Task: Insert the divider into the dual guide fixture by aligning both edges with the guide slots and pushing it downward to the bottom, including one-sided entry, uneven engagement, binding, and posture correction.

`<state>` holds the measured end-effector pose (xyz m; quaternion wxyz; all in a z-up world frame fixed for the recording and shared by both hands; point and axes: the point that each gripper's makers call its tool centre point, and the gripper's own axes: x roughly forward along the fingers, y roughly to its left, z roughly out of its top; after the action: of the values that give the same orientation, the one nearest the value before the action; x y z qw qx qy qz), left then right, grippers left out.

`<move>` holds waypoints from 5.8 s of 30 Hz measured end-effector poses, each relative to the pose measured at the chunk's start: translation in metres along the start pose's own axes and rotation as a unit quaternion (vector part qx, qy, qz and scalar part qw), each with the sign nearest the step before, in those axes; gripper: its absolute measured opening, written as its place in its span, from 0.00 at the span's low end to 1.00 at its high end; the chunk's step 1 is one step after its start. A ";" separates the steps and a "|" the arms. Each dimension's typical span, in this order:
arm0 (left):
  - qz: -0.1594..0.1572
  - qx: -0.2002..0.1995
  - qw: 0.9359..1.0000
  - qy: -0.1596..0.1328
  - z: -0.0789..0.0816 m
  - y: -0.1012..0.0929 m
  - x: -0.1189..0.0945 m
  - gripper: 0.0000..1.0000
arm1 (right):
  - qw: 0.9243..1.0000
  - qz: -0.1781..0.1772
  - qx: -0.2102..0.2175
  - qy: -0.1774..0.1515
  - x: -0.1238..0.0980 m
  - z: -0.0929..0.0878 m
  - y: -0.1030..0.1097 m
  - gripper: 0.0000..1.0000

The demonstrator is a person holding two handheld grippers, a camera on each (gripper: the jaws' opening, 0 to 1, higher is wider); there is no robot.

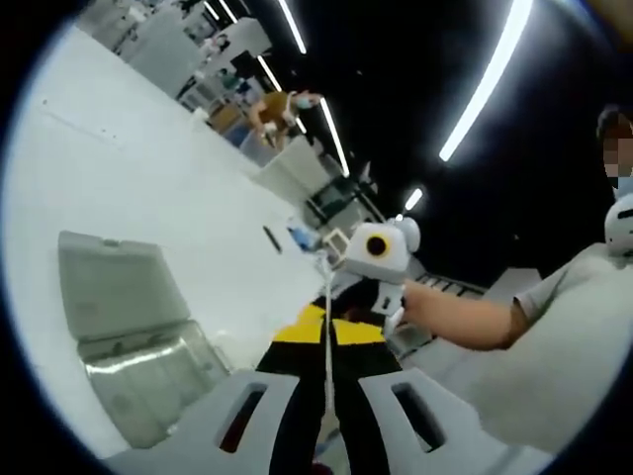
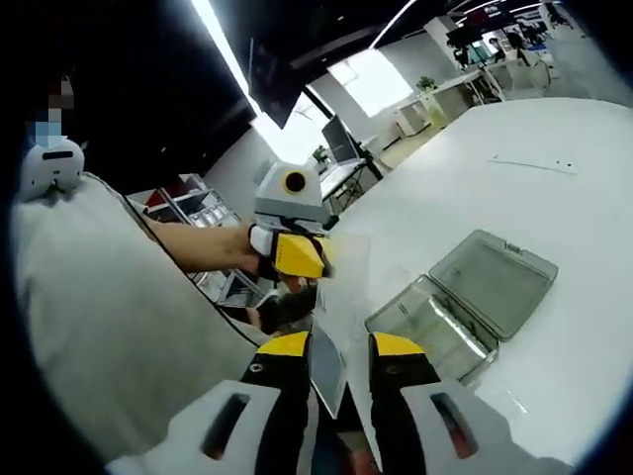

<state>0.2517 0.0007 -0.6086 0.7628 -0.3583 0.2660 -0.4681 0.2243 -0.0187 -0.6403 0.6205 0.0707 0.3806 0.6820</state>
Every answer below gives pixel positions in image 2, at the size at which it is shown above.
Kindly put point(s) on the metal shelving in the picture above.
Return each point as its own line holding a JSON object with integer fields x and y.
{"x": 207, "y": 213}

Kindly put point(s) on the white chest-worn device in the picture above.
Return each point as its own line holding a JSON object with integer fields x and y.
{"x": 49, "y": 168}

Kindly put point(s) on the grey transparent guide fixture box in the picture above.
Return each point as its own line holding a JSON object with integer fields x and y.
{"x": 494, "y": 277}

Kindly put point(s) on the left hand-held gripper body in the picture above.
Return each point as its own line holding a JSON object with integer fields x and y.
{"x": 277, "y": 203}

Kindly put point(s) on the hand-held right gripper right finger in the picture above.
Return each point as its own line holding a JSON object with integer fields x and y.
{"x": 405, "y": 368}

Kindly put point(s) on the potted plant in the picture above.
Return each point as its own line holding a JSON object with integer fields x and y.
{"x": 320, "y": 154}
{"x": 426, "y": 83}

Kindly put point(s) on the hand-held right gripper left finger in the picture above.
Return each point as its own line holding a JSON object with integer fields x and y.
{"x": 237, "y": 420}

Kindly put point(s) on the white cabinet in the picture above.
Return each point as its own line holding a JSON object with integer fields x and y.
{"x": 420, "y": 116}

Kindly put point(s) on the white low-back chair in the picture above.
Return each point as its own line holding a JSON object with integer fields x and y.
{"x": 524, "y": 74}

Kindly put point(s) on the grey monitor on stand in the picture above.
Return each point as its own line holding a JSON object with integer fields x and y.
{"x": 338, "y": 141}

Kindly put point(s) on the white table strip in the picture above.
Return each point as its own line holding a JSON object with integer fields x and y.
{"x": 534, "y": 164}

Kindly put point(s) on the person's left hand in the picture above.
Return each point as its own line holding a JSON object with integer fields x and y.
{"x": 237, "y": 250}

